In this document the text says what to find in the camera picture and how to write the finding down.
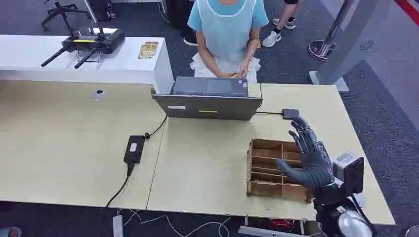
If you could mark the black cabinet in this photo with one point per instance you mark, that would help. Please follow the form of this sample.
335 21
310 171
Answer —
101 9

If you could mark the white power strip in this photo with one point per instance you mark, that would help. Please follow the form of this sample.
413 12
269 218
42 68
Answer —
117 226

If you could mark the black office chair base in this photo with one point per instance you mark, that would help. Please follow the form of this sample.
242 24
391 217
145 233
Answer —
62 11

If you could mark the grey square pillar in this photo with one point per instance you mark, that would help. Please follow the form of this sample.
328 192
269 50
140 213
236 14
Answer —
353 42

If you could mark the red barrier belt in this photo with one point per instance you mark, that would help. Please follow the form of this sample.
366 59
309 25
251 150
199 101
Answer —
409 7

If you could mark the white counter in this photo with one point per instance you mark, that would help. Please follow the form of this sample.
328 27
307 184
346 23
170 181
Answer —
131 70

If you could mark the person in white sneakers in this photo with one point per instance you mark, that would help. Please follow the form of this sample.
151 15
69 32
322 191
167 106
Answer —
283 23

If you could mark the white metal floor bar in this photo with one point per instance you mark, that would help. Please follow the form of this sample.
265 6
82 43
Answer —
265 232

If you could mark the yellow printed card pack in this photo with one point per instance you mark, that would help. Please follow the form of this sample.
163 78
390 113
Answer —
148 50

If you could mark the black shoe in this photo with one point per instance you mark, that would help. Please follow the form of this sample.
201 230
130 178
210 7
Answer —
190 41

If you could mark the person's left hand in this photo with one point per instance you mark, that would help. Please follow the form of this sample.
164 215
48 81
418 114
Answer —
243 70

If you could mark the chrome stanchion post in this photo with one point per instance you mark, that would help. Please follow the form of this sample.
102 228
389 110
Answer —
325 42

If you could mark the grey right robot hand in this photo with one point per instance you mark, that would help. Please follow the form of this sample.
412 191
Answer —
314 166

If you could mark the wooden compartment card box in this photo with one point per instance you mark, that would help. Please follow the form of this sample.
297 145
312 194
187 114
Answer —
265 183

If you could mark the small black usb hub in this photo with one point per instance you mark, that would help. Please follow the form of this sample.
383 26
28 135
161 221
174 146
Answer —
290 113

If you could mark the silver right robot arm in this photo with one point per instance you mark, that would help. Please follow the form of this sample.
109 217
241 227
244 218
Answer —
352 225

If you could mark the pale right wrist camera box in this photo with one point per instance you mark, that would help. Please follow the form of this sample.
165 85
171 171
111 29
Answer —
350 171

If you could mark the person's hand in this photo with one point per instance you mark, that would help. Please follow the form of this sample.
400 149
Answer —
226 75
243 70

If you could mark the black remote controller with antennas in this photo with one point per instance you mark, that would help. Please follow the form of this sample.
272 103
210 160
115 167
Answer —
95 42

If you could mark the black laptop power adapter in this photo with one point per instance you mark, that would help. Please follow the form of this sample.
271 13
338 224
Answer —
134 149

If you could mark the person's right hand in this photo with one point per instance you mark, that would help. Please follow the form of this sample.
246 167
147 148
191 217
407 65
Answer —
226 75

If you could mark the grey open laptop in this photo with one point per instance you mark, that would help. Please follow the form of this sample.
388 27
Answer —
209 106

